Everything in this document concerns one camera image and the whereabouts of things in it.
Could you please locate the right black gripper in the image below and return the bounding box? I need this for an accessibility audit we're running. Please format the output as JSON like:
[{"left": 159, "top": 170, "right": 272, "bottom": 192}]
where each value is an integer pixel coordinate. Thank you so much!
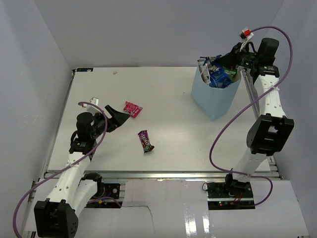
[{"left": 217, "top": 43, "right": 261, "bottom": 71}]

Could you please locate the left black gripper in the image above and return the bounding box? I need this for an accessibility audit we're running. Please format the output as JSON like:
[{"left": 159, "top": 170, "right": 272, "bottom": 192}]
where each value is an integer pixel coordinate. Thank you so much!
[{"left": 91, "top": 105, "right": 130, "bottom": 139}]

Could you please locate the green Fox's candy packet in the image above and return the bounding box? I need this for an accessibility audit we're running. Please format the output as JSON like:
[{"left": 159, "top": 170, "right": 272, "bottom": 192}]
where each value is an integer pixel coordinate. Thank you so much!
[{"left": 223, "top": 67, "right": 238, "bottom": 83}]

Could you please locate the blue chips bag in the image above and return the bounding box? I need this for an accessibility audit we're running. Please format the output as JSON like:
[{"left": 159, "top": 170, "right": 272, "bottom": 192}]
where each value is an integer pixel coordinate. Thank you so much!
[{"left": 198, "top": 55, "right": 232, "bottom": 89}]

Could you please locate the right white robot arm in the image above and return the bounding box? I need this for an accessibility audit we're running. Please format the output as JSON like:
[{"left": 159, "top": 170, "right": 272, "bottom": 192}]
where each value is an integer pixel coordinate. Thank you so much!
[{"left": 216, "top": 38, "right": 294, "bottom": 198}]

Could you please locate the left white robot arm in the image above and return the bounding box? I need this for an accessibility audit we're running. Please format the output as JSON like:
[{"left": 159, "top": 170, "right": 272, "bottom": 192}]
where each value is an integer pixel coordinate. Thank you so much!
[{"left": 34, "top": 103, "right": 130, "bottom": 238}]

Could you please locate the light blue paper bag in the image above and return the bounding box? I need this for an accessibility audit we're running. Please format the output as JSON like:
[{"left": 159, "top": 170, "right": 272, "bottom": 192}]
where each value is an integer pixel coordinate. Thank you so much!
[{"left": 191, "top": 66, "right": 241, "bottom": 120}]

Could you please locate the pink candy packet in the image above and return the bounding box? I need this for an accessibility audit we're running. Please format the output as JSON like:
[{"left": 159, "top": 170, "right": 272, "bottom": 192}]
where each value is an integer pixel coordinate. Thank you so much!
[{"left": 123, "top": 101, "right": 143, "bottom": 118}]

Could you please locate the purple M&M's packet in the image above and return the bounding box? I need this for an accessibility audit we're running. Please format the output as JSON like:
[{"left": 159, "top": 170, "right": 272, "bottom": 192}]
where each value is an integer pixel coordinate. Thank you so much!
[{"left": 138, "top": 130, "right": 155, "bottom": 153}]

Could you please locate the white front cover board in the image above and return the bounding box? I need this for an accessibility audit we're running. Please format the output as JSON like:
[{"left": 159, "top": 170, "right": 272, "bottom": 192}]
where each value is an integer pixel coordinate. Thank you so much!
[{"left": 23, "top": 179, "right": 310, "bottom": 238}]

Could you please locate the aluminium table frame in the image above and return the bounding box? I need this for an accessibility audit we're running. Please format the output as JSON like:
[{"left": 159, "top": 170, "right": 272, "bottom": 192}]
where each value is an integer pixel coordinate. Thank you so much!
[{"left": 21, "top": 66, "right": 282, "bottom": 234}]

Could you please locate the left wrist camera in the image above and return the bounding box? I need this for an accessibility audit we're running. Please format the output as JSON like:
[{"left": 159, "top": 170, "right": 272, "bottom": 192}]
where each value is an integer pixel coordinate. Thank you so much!
[{"left": 85, "top": 97, "right": 100, "bottom": 115}]

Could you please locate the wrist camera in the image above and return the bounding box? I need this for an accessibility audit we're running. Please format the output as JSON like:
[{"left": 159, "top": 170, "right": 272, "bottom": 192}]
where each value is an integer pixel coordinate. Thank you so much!
[
  {"left": 85, "top": 97, "right": 100, "bottom": 115},
  {"left": 239, "top": 28, "right": 254, "bottom": 47}
]

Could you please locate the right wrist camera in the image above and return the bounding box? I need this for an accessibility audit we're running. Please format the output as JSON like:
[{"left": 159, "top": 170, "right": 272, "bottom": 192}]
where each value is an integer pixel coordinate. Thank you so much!
[{"left": 239, "top": 28, "right": 254, "bottom": 47}]

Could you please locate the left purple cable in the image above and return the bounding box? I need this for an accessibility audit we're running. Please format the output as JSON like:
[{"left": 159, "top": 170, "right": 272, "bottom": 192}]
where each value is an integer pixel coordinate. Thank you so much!
[{"left": 12, "top": 101, "right": 122, "bottom": 236}]

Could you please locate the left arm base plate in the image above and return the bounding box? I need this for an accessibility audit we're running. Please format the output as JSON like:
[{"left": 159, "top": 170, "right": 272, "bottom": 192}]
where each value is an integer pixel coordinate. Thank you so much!
[{"left": 89, "top": 182, "right": 120, "bottom": 202}]

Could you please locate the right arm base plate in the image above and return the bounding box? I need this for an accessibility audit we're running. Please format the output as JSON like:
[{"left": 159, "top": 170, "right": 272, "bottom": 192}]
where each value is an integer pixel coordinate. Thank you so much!
[{"left": 202, "top": 181, "right": 253, "bottom": 199}]

